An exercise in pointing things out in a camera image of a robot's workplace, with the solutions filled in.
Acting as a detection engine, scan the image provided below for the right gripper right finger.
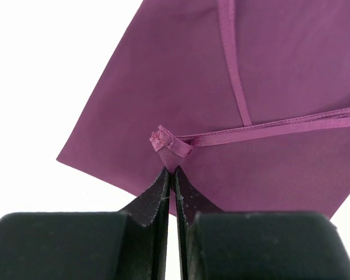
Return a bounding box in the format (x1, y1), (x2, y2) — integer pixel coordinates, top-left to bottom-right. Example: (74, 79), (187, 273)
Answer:
(174, 167), (350, 279)

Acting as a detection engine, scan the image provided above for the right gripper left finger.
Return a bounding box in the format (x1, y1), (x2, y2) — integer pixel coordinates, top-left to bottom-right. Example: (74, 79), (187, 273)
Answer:
(0, 169), (170, 280)

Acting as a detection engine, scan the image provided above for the purple cloth napkin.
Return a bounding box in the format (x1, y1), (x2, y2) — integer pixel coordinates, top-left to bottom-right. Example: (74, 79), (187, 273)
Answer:
(57, 1), (350, 216)

